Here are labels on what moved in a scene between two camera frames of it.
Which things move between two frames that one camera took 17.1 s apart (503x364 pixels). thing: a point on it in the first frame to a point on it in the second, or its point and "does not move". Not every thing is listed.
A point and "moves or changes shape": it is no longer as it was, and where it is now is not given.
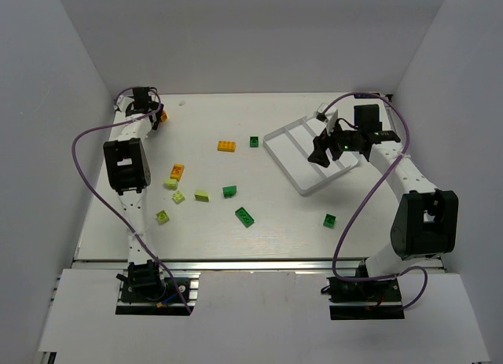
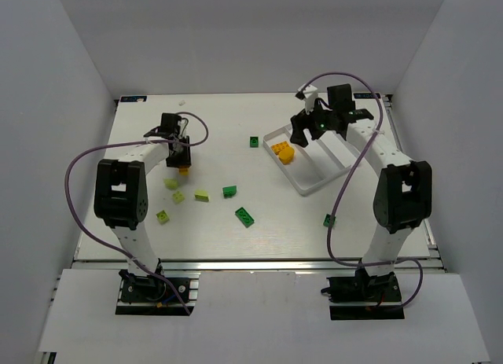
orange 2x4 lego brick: (226, 145) to (278, 146)
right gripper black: (327, 145) to (303, 124)
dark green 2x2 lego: (329, 220) does not move
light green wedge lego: (201, 195) does not move
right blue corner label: (365, 96) does not move
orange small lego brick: (176, 171) moves or changes shape
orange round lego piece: (163, 115) moves or changes shape
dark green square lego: (254, 141) does not move
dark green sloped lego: (229, 192) does not move
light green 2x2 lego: (178, 197) does not move
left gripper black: (156, 120) to (179, 159)
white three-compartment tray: (291, 145) does not move
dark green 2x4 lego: (244, 217) does not move
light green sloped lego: (170, 183) does not move
